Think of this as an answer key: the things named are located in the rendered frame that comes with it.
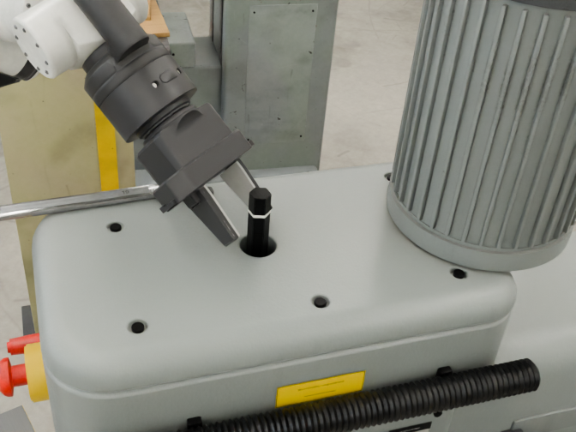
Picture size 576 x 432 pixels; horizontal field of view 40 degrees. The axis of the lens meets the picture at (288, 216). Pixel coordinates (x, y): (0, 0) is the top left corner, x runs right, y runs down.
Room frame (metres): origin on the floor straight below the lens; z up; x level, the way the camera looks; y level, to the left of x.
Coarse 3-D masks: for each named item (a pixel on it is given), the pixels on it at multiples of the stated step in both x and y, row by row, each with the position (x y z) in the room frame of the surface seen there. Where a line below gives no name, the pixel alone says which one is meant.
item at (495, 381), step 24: (528, 360) 0.57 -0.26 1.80; (408, 384) 0.52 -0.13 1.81; (432, 384) 0.53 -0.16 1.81; (456, 384) 0.53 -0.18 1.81; (480, 384) 0.53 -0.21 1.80; (504, 384) 0.54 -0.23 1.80; (528, 384) 0.55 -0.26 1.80; (312, 408) 0.48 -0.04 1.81; (336, 408) 0.49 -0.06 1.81; (360, 408) 0.49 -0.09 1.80; (384, 408) 0.50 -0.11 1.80; (408, 408) 0.50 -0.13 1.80; (432, 408) 0.51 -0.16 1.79
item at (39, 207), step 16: (96, 192) 0.67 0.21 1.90; (112, 192) 0.67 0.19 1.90; (128, 192) 0.67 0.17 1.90; (144, 192) 0.68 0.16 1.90; (0, 208) 0.63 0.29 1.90; (16, 208) 0.63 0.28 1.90; (32, 208) 0.63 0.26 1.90; (48, 208) 0.63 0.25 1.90; (64, 208) 0.64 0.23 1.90; (80, 208) 0.65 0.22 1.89
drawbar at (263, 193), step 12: (252, 192) 0.62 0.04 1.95; (264, 192) 0.62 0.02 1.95; (252, 204) 0.61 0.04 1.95; (264, 204) 0.61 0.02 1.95; (252, 228) 0.61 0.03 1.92; (264, 228) 0.61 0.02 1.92; (252, 240) 0.61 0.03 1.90; (264, 240) 0.61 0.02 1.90; (252, 252) 0.61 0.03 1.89; (264, 252) 0.61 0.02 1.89
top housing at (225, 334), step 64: (320, 192) 0.72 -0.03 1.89; (384, 192) 0.73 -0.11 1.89; (64, 256) 0.57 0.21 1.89; (128, 256) 0.58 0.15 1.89; (192, 256) 0.59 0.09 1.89; (320, 256) 0.61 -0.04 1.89; (384, 256) 0.62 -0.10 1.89; (64, 320) 0.49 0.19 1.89; (128, 320) 0.50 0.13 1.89; (192, 320) 0.50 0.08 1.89; (256, 320) 0.51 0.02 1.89; (320, 320) 0.52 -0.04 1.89; (384, 320) 0.53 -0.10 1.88; (448, 320) 0.55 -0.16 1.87; (64, 384) 0.45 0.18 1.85; (128, 384) 0.44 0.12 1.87; (192, 384) 0.46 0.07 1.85; (256, 384) 0.48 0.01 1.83; (320, 384) 0.50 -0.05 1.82; (384, 384) 0.53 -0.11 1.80
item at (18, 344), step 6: (24, 336) 0.63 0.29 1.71; (30, 336) 0.63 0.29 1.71; (36, 336) 0.63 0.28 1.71; (12, 342) 0.62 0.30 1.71; (18, 342) 0.62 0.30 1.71; (24, 342) 0.62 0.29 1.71; (30, 342) 0.62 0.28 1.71; (36, 342) 0.62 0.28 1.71; (12, 348) 0.61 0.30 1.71; (18, 348) 0.61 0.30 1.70; (12, 354) 0.61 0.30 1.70; (18, 354) 0.61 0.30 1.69
